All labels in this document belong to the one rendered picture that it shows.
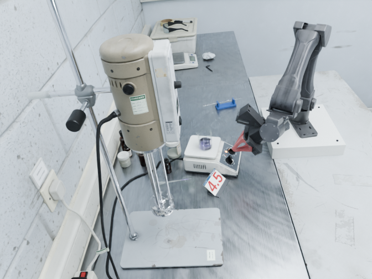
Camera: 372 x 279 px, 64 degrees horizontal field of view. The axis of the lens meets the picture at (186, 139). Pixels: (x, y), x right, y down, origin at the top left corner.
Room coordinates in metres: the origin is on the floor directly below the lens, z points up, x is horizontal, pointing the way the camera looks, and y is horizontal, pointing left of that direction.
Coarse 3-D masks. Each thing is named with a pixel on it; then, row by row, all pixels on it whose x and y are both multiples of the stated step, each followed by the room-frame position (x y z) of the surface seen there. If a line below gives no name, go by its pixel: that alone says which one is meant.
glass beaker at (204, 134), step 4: (200, 128) 0.89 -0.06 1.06; (204, 128) 0.89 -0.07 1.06; (208, 128) 0.88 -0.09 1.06; (196, 132) 0.87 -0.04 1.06; (200, 132) 0.88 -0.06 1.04; (204, 132) 0.89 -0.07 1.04; (208, 132) 0.88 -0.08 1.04; (200, 136) 0.84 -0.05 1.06; (204, 136) 0.84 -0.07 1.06; (208, 136) 0.84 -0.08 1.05; (200, 140) 0.84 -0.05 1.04; (204, 140) 0.84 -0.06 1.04; (208, 140) 0.84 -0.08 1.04; (200, 144) 0.85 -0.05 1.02; (204, 144) 0.84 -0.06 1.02; (208, 144) 0.84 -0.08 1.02; (212, 144) 0.85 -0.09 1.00; (200, 148) 0.85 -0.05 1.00; (204, 148) 0.84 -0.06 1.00; (208, 148) 0.84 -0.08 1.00
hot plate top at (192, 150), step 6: (192, 138) 0.92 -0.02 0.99; (216, 138) 0.90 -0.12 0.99; (192, 144) 0.89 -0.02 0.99; (198, 144) 0.88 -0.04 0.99; (216, 144) 0.87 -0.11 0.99; (186, 150) 0.86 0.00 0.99; (192, 150) 0.85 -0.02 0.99; (198, 150) 0.85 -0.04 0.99; (210, 150) 0.84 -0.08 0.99; (216, 150) 0.84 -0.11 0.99; (186, 156) 0.83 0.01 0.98; (192, 156) 0.83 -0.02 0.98; (198, 156) 0.82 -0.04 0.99; (204, 156) 0.81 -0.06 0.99; (210, 156) 0.81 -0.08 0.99
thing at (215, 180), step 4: (216, 172) 0.78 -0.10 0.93; (212, 176) 0.76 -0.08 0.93; (216, 176) 0.77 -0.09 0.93; (220, 176) 0.77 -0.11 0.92; (208, 180) 0.74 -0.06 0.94; (212, 180) 0.74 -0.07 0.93; (216, 180) 0.75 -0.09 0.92; (220, 180) 0.76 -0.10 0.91; (208, 184) 0.73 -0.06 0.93; (212, 184) 0.73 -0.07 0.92; (216, 184) 0.74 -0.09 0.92; (208, 188) 0.71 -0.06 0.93; (212, 188) 0.72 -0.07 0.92; (216, 188) 0.72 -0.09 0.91
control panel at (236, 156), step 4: (224, 144) 0.89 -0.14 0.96; (228, 144) 0.90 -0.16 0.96; (224, 148) 0.87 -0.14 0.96; (224, 152) 0.85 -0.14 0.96; (228, 152) 0.86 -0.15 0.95; (236, 152) 0.87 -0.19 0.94; (224, 156) 0.83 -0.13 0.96; (232, 156) 0.84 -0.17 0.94; (236, 156) 0.85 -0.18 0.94; (220, 160) 0.81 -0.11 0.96; (224, 160) 0.81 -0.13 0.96; (236, 160) 0.83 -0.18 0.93; (224, 164) 0.79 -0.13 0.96; (228, 164) 0.79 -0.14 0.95; (232, 164) 0.80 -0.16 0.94; (236, 164) 0.81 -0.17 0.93; (232, 168) 0.78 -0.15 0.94; (236, 168) 0.79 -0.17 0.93
